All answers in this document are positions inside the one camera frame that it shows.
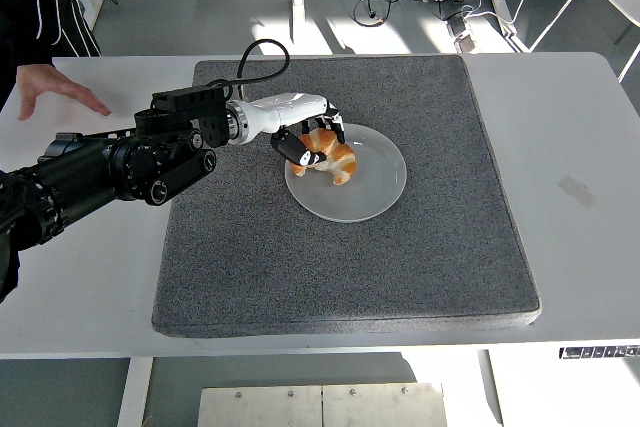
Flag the person's hand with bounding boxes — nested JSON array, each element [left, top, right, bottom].
[[15, 64, 113, 122]]

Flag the table control panel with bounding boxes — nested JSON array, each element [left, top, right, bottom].
[[558, 344, 640, 361]]

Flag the grey power adapter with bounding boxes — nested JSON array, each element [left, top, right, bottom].
[[452, 29, 477, 54]]

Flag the grey metal plate with screws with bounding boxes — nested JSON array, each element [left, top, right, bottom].
[[197, 382, 449, 427]]

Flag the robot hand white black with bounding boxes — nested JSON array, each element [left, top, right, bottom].
[[244, 91, 347, 167]]

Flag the croissant bread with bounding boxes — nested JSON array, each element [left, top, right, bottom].
[[289, 127, 358, 187]]

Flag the white slanted desk frame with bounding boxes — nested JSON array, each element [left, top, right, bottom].
[[478, 0, 532, 53]]

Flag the white table leg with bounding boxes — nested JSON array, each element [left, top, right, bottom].
[[115, 357, 156, 427], [477, 349, 507, 427]]

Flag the white round plate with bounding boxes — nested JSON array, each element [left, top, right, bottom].
[[284, 122, 408, 224]]

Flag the grey speckled mat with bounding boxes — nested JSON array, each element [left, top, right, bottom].
[[151, 54, 542, 339]]

